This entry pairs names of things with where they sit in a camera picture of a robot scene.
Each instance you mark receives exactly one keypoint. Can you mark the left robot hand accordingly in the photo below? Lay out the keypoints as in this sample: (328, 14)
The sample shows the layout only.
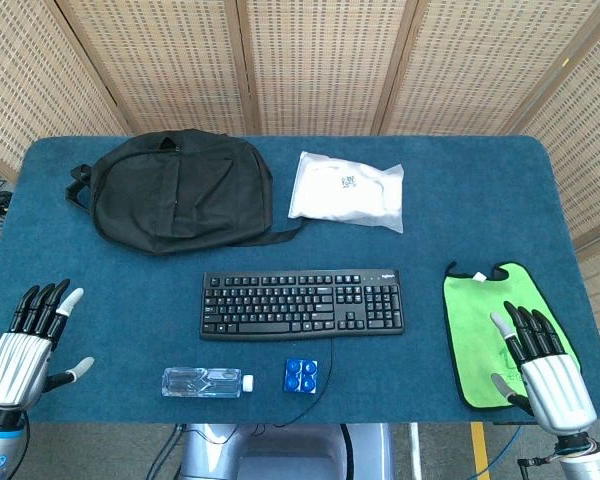
(17, 352)

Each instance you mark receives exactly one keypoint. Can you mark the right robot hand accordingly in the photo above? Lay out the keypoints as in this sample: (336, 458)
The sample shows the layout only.
(555, 382)

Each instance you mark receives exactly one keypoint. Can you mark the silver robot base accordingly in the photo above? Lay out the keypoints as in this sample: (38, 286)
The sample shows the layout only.
(285, 452)

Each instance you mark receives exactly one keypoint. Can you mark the black computer keyboard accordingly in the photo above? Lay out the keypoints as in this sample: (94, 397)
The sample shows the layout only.
(300, 306)

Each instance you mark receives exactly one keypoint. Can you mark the green microfiber cloth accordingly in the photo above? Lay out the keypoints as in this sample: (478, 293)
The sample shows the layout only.
(485, 320)

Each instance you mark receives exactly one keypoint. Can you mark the clear plastic water bottle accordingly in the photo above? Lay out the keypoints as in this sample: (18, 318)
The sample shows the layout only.
(202, 382)

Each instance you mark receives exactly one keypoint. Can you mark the black backpack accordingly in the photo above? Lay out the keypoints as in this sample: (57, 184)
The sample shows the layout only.
(180, 192)

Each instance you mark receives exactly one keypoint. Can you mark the blue four-cup pack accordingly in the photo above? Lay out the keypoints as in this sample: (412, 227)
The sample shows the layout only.
(300, 376)

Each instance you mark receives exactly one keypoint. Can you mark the white plastic package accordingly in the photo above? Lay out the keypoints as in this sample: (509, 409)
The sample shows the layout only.
(347, 192)

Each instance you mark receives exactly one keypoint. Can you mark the blue table mat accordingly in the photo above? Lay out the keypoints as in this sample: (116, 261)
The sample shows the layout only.
(300, 240)

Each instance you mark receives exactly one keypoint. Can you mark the woven folding screen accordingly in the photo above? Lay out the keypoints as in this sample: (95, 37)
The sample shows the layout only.
(300, 65)

